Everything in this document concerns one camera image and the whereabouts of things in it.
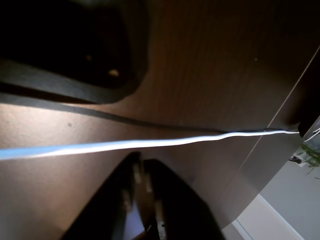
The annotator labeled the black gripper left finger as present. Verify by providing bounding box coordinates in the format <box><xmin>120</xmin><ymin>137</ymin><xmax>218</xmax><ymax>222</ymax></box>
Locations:
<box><xmin>61</xmin><ymin>151</ymin><xmax>143</xmax><ymax>240</ymax></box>

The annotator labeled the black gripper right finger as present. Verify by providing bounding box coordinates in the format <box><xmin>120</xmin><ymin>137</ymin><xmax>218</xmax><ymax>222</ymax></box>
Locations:
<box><xmin>143</xmin><ymin>159</ymin><xmax>226</xmax><ymax>240</ymax></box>

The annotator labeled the green plant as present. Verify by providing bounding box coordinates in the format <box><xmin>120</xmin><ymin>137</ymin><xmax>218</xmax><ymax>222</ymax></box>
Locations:
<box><xmin>296</xmin><ymin>143</ymin><xmax>320</xmax><ymax>181</ymax></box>

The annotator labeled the white cable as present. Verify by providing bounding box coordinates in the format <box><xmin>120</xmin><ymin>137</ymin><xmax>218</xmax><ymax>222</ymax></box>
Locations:
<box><xmin>0</xmin><ymin>128</ymin><xmax>301</xmax><ymax>161</ymax></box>

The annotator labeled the wall socket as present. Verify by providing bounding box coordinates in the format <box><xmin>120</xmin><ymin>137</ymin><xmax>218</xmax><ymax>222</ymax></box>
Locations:
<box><xmin>289</xmin><ymin>153</ymin><xmax>305</xmax><ymax>165</ymax></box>

